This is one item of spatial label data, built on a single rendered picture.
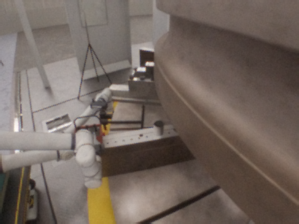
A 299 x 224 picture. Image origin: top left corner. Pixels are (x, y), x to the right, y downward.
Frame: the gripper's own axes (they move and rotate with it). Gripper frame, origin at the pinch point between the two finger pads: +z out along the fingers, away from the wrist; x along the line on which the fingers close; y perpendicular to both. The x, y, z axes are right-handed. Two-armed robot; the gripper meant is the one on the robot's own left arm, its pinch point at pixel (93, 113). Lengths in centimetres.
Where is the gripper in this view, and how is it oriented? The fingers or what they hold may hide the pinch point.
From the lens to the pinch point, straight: 129.4
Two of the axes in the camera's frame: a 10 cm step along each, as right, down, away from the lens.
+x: 9.9, 0.9, -1.2
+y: 0.0, -8.0, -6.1
